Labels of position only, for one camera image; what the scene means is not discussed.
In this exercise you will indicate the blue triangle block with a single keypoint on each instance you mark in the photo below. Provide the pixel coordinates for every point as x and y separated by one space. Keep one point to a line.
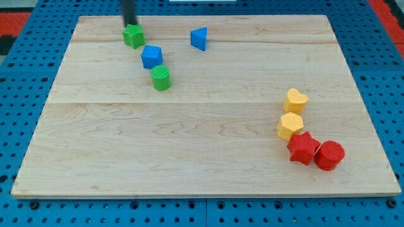
199 38

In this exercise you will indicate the blue cube block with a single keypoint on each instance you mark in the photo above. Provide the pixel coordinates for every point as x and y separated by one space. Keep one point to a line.
151 56

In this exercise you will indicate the green cylinder block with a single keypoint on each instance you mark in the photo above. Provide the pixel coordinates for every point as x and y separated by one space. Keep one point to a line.
160 76

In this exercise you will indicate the yellow hexagon block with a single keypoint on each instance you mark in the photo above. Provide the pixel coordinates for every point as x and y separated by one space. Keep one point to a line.
289 125

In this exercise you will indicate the yellow heart block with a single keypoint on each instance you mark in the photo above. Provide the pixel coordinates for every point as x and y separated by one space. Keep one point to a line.
295 101

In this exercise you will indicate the light wooden board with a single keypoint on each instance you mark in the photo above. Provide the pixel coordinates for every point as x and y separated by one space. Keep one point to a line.
106 133

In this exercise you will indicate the green star block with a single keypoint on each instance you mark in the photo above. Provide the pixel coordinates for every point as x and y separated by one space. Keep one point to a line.
133 36

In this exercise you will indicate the red star block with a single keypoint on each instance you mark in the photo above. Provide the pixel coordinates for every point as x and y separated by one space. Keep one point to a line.
302 148

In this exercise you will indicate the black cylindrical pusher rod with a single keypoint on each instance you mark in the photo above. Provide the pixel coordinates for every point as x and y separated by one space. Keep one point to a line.
128 10

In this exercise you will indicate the red cylinder block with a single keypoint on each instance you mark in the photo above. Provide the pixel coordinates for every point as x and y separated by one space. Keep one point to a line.
329 155

